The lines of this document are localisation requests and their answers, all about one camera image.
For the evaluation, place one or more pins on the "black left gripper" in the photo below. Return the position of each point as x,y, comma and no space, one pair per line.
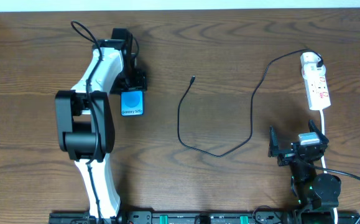
135,82

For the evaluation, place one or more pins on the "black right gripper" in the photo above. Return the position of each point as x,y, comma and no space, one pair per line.
292,154

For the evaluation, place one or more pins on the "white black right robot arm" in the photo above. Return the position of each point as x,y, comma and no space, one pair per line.
317,193

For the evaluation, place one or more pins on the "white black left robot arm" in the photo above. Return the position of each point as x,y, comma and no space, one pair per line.
85,124

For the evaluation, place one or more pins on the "white charger plug adapter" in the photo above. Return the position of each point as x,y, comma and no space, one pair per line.
310,70

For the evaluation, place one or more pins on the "white power strip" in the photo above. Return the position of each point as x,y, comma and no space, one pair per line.
316,88

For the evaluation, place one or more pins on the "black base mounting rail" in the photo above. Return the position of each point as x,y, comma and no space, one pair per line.
147,217

